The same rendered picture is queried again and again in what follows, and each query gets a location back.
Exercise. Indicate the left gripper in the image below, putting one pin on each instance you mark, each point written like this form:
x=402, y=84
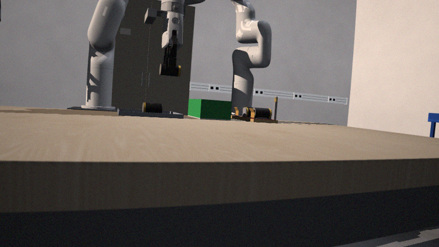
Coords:
x=172, y=37

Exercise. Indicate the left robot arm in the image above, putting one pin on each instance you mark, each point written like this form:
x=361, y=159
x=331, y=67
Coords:
x=244, y=58

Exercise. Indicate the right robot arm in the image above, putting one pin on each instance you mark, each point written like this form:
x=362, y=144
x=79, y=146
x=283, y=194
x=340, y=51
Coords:
x=101, y=35

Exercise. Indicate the green box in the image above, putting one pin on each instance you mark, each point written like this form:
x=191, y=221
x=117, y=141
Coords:
x=210, y=109

